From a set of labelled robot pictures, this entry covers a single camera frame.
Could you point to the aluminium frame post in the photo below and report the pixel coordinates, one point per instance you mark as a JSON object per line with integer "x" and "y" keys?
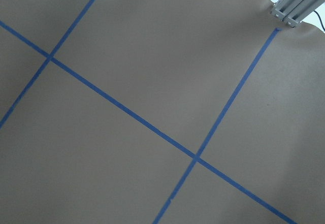
{"x": 292, "y": 12}

